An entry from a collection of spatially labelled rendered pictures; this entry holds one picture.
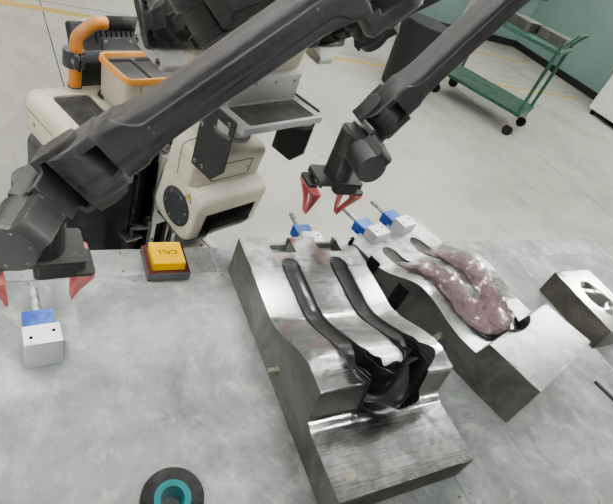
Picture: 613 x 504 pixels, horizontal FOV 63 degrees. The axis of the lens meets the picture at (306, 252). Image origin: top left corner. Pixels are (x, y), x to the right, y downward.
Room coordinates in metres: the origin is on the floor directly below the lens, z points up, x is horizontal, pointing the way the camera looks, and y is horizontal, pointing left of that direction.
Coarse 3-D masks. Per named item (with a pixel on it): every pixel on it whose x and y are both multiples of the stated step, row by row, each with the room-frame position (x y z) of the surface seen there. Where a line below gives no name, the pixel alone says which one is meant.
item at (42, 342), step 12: (36, 288) 0.49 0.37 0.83; (36, 300) 0.47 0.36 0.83; (24, 312) 0.43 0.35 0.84; (36, 312) 0.44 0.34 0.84; (48, 312) 0.45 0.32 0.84; (24, 324) 0.42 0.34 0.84; (36, 324) 0.42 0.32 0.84; (48, 324) 0.42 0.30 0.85; (24, 336) 0.39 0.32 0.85; (36, 336) 0.40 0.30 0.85; (48, 336) 0.41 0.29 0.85; (60, 336) 0.41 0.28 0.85; (24, 348) 0.38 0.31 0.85; (36, 348) 0.39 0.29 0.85; (48, 348) 0.40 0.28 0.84; (60, 348) 0.41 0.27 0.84; (24, 360) 0.38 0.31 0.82; (36, 360) 0.39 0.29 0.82; (48, 360) 0.40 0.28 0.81; (60, 360) 0.41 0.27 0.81
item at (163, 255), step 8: (152, 248) 0.67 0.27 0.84; (160, 248) 0.68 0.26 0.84; (168, 248) 0.69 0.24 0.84; (176, 248) 0.70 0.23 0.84; (152, 256) 0.65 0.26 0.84; (160, 256) 0.66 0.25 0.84; (168, 256) 0.67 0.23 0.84; (176, 256) 0.68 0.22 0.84; (152, 264) 0.64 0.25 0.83; (160, 264) 0.65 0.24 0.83; (168, 264) 0.65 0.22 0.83; (176, 264) 0.66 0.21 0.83; (184, 264) 0.67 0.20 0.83
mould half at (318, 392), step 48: (240, 240) 0.74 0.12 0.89; (336, 240) 0.87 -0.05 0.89; (240, 288) 0.69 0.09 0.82; (288, 288) 0.67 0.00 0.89; (336, 288) 0.73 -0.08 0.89; (288, 336) 0.55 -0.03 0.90; (384, 336) 0.62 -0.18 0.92; (288, 384) 0.50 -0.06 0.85; (336, 384) 0.47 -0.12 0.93; (432, 384) 0.59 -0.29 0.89; (336, 432) 0.45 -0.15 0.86; (384, 432) 0.49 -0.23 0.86; (432, 432) 0.53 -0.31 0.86; (336, 480) 0.38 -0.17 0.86; (384, 480) 0.41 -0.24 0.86; (432, 480) 0.47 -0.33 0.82
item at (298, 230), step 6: (294, 216) 0.97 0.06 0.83; (294, 222) 0.95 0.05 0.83; (294, 228) 0.92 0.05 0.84; (300, 228) 0.92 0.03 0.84; (306, 228) 0.93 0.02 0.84; (294, 234) 0.91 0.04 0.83; (300, 234) 0.89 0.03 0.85; (306, 234) 0.89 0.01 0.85; (312, 234) 0.90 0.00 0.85; (318, 234) 0.91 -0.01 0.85; (318, 240) 0.89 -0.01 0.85; (324, 240) 0.90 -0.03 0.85
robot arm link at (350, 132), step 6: (354, 120) 0.92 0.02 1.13; (342, 126) 0.89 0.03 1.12; (348, 126) 0.90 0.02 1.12; (354, 126) 0.90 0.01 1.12; (360, 126) 0.92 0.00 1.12; (342, 132) 0.88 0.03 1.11; (348, 132) 0.88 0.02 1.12; (354, 132) 0.88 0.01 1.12; (360, 132) 0.88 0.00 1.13; (366, 132) 0.90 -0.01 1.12; (342, 138) 0.88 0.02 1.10; (348, 138) 0.88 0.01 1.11; (354, 138) 0.86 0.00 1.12; (360, 138) 0.87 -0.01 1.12; (336, 144) 0.89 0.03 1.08; (342, 144) 0.88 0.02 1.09; (348, 144) 0.87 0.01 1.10; (336, 150) 0.88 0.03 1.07; (342, 150) 0.88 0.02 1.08
